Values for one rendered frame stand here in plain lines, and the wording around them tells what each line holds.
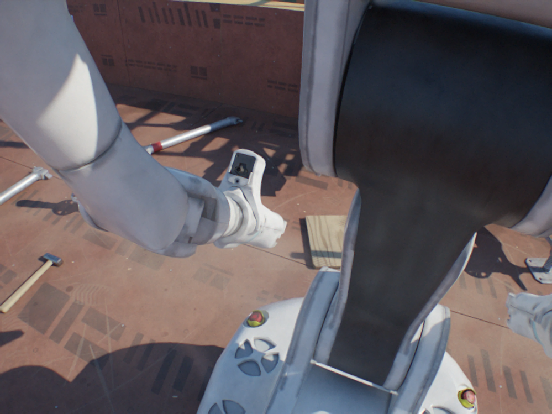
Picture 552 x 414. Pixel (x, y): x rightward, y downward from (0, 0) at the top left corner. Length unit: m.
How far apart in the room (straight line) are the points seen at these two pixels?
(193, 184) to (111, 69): 3.05
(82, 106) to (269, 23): 2.25
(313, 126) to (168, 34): 2.65
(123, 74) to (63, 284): 2.12
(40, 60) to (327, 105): 0.17
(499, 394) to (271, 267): 0.90
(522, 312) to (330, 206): 1.31
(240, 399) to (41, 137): 0.66
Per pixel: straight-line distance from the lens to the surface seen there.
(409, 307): 0.47
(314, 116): 0.26
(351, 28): 0.25
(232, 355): 0.82
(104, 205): 0.29
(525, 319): 0.57
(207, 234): 0.42
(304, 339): 0.59
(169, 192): 0.32
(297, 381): 0.62
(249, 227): 0.51
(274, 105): 2.59
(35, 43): 0.22
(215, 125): 2.36
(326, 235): 1.58
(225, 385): 0.81
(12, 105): 0.23
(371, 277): 0.42
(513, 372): 1.45
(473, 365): 1.39
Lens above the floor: 1.07
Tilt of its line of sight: 38 degrees down
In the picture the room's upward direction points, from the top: 3 degrees clockwise
